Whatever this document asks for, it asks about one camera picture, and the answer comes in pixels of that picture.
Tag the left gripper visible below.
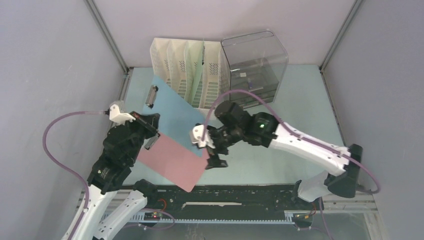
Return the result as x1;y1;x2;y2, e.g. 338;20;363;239
123;110;161;164

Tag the blue folder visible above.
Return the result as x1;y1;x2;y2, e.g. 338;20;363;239
142;75;205;157

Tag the pink folder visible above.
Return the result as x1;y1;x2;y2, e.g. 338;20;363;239
137;134;209;193

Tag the green clipboard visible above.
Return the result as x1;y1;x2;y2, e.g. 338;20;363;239
183;40;204;106

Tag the smoky transparent drawer cabinet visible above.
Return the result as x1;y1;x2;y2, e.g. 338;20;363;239
220;29;289;103

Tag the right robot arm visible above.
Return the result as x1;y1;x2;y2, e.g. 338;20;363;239
191;101;363;209

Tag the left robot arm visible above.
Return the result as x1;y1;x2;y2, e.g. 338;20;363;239
62;111;160;240

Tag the white file organizer rack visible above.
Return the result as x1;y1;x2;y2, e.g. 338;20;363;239
150;37;231;109

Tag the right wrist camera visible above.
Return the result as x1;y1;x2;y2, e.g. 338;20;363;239
189;124;215;149

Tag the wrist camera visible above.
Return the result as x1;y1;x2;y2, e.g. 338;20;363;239
108;100;136;125
189;124;215;149

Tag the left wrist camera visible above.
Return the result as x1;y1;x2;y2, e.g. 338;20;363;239
108;100;136;125

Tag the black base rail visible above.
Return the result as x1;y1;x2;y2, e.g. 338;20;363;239
147;184;320;220

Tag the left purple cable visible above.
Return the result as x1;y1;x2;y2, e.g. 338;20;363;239
43;111;110;240

